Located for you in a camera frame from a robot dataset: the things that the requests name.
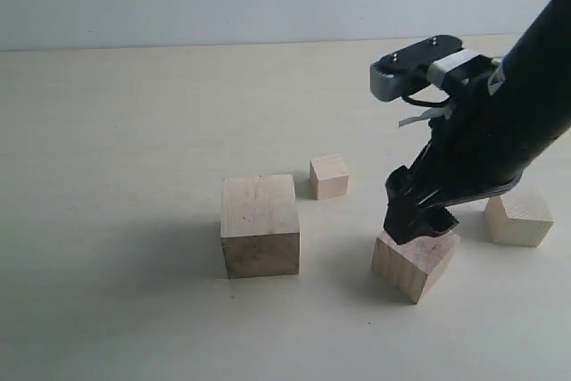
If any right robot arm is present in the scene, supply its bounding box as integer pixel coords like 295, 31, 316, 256
369, 0, 570, 245

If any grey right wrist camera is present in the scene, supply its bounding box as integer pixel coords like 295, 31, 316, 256
369, 35, 478, 103

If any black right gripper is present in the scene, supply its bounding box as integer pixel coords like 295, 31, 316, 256
384, 57, 520, 245

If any small wooden cube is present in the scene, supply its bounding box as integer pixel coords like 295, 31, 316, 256
310, 153, 349, 200

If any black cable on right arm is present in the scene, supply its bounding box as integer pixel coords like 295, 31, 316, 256
401, 93, 451, 110

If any medium wooden cube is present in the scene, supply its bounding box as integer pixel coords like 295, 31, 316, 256
371, 232, 460, 304

